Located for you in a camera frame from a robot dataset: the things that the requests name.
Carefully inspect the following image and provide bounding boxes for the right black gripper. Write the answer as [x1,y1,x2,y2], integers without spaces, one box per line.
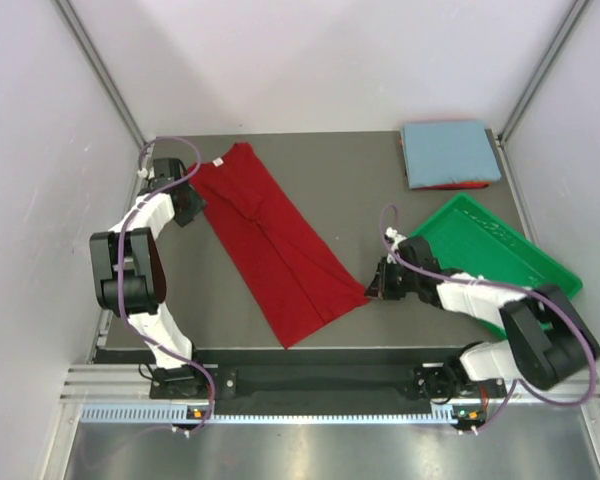
[364,256,420,300]

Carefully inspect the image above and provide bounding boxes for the red t shirt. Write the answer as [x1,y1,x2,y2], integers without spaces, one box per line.
[427,181,491,191]
[190,143,369,348]

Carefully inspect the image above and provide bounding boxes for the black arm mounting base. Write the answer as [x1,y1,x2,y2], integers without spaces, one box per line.
[144,344,511,416]

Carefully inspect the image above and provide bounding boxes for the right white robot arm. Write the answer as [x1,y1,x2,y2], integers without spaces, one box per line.
[365,228,600,396]

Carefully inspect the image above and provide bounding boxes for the green plastic tray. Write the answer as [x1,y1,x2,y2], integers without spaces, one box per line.
[407,192,584,337]

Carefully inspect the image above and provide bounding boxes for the folded red t shirt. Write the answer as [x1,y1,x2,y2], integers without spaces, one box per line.
[427,181,491,191]

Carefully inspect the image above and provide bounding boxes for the folded blue t shirt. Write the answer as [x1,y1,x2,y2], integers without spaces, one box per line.
[400,120,501,190]

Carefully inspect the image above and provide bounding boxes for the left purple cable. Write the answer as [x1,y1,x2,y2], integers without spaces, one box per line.
[117,136,216,435]

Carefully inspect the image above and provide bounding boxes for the purple cable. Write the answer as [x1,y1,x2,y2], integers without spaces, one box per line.
[117,136,216,435]
[377,203,599,435]

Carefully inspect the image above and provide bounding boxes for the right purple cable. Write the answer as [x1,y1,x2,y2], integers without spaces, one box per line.
[377,203,599,435]

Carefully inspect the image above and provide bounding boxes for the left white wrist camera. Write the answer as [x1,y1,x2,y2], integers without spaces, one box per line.
[137,168,154,181]

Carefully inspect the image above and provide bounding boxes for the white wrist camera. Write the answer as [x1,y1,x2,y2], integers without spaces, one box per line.
[384,227,407,264]
[137,168,154,181]

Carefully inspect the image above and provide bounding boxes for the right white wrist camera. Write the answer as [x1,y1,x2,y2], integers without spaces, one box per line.
[384,227,407,264]

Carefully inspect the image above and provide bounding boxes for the aluminium frame rail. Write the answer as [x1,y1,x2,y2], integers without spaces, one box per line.
[60,364,589,403]

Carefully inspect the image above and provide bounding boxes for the left aluminium frame post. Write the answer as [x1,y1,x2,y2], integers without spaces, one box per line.
[51,0,146,149]

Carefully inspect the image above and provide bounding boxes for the aluminium frame post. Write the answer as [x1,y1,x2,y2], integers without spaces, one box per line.
[497,0,592,146]
[51,0,146,149]

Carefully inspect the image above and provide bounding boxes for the slotted grey cable duct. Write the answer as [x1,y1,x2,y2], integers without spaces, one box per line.
[79,403,478,426]

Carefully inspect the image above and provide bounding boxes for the right aluminium frame post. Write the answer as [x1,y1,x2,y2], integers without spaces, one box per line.
[497,0,592,146]

